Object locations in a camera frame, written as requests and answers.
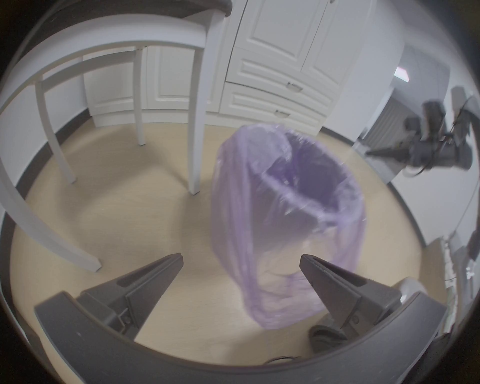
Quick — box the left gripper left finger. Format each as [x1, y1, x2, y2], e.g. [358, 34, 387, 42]
[77, 253, 184, 340]

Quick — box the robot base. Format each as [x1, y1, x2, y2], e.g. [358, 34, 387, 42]
[309, 232, 480, 353]

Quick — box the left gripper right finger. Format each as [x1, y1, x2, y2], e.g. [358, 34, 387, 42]
[299, 254, 403, 340]

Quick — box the white wardrobe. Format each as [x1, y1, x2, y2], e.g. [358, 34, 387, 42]
[82, 0, 376, 137]

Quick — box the purple plastic bag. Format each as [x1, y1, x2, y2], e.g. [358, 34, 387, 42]
[210, 124, 366, 331]

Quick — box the white trash bin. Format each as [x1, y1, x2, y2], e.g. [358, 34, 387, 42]
[244, 129, 361, 301]

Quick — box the grey and white chair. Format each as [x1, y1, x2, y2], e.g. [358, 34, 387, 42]
[0, 0, 233, 273]

